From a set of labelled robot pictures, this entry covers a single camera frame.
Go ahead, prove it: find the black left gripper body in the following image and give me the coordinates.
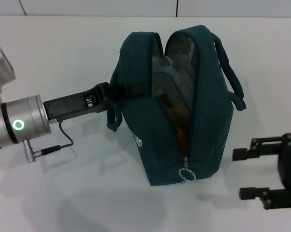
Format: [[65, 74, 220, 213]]
[[43, 82, 113, 124]]

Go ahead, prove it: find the clear plastic lunch box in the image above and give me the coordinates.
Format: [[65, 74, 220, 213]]
[[151, 55, 197, 136]]

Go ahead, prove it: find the dark teal insulated lunch bag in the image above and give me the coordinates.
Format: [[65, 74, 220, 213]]
[[106, 25, 247, 187]]

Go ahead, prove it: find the orange fruit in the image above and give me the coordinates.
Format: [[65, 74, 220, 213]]
[[176, 127, 190, 147]]

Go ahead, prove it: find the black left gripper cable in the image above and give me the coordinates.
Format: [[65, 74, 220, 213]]
[[23, 120, 75, 164]]

